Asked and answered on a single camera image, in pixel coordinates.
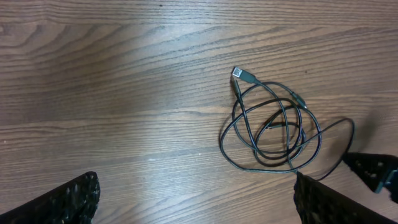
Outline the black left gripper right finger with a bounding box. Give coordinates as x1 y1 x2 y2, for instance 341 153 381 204
294 172 397 224

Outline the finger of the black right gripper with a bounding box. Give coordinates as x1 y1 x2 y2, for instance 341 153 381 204
343 152 397 194

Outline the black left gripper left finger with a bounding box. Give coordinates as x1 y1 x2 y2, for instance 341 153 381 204
1 171 101 224

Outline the thin black USB cable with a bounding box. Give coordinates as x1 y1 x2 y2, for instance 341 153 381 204
219 66 356 182

